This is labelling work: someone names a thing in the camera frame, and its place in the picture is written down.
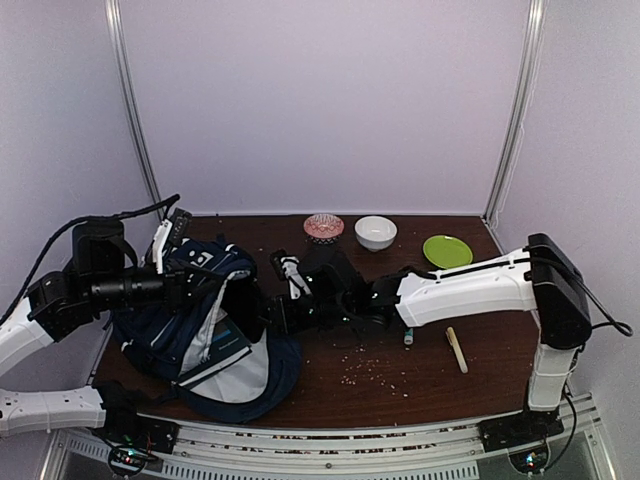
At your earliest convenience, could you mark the white green glue stick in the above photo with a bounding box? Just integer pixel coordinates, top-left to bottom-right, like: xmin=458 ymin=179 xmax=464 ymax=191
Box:
xmin=403 ymin=328 xmax=414 ymax=347

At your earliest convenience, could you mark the right aluminium frame post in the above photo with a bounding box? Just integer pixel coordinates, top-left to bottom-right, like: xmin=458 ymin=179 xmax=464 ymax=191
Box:
xmin=484 ymin=0 xmax=548 ymax=230

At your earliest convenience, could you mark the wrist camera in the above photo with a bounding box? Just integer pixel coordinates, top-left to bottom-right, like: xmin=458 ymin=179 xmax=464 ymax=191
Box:
xmin=269 ymin=246 xmax=366 ymax=300
xmin=72 ymin=208 xmax=195 ymax=281

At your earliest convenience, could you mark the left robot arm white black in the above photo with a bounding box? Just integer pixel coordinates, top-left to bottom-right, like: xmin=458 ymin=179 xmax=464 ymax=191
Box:
xmin=1 ymin=267 xmax=222 ymax=444

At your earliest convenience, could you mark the red patterned bowl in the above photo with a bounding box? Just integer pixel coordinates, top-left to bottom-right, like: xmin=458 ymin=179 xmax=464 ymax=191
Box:
xmin=303 ymin=213 xmax=344 ymax=245

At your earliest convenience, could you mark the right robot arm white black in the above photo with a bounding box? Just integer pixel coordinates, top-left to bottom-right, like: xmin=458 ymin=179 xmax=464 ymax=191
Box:
xmin=264 ymin=233 xmax=593 ymax=442

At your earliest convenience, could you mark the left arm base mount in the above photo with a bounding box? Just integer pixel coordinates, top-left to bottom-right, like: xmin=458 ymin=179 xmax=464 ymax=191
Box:
xmin=90 ymin=415 xmax=180 ymax=479

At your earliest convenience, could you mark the green plate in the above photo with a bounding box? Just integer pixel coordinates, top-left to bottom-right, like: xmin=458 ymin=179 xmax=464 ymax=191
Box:
xmin=422 ymin=235 xmax=474 ymax=269

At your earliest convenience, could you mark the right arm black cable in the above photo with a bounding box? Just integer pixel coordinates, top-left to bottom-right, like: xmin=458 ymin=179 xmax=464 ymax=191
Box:
xmin=569 ymin=279 xmax=634 ymax=337

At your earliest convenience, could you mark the navy blue backpack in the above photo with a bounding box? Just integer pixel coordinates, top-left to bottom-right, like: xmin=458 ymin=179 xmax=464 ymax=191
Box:
xmin=110 ymin=236 xmax=302 ymax=424

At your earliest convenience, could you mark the left aluminium frame post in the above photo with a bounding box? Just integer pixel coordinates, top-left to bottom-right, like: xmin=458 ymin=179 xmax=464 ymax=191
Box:
xmin=105 ymin=0 xmax=161 ymax=203

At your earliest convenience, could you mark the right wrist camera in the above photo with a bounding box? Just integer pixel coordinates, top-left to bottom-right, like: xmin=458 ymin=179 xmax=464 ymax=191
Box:
xmin=269 ymin=246 xmax=366 ymax=300

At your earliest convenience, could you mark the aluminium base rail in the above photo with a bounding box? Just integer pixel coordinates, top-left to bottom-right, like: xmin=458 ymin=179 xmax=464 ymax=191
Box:
xmin=47 ymin=392 xmax=614 ymax=480

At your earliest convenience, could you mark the aluminium frame post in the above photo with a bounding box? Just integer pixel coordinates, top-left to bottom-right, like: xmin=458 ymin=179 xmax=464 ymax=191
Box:
xmin=484 ymin=0 xmax=548 ymax=230
xmin=105 ymin=0 xmax=161 ymax=203

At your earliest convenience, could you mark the white ceramic bowl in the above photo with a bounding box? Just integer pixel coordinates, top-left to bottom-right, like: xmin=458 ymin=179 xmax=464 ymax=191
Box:
xmin=354 ymin=216 xmax=398 ymax=252

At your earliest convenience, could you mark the blue Humor book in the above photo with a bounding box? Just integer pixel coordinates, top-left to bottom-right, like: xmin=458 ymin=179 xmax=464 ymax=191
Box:
xmin=176 ymin=317 xmax=251 ymax=388

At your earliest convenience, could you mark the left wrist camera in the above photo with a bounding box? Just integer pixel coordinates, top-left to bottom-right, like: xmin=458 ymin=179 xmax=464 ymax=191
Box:
xmin=72 ymin=208 xmax=195 ymax=281

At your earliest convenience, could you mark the cream yellow marker pen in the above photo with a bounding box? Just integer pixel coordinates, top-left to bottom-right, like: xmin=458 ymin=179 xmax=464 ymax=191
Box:
xmin=445 ymin=327 xmax=469 ymax=374

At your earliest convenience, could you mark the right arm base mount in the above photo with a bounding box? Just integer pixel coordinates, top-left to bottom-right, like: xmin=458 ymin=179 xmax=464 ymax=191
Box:
xmin=478 ymin=411 xmax=564 ymax=475

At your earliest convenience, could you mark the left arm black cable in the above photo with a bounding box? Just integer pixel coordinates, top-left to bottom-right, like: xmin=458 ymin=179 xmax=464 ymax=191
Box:
xmin=0 ymin=193 xmax=181 ymax=326

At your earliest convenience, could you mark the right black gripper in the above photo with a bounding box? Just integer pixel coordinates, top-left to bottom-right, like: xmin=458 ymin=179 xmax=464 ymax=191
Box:
xmin=253 ymin=294 xmax=350 ymax=337

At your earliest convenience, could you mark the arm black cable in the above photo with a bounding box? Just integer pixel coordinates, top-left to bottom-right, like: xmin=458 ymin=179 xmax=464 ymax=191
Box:
xmin=0 ymin=193 xmax=181 ymax=326
xmin=569 ymin=279 xmax=634 ymax=337

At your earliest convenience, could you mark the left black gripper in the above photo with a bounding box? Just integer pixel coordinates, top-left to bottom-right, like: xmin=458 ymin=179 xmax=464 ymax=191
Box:
xmin=87 ymin=257 xmax=222 ymax=316

